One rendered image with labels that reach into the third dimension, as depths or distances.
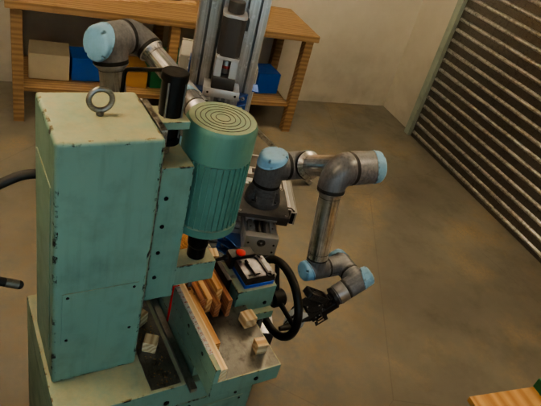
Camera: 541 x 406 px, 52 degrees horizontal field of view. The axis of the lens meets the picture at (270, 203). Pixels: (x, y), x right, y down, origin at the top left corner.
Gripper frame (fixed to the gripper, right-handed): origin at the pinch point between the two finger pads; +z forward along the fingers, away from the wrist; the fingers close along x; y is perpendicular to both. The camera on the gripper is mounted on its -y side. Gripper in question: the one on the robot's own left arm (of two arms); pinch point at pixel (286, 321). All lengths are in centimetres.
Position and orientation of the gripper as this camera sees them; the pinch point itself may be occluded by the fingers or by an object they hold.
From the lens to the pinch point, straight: 199.5
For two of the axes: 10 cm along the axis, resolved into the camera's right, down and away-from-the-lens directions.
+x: -4.5, -5.7, 6.9
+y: 2.5, 6.6, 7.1
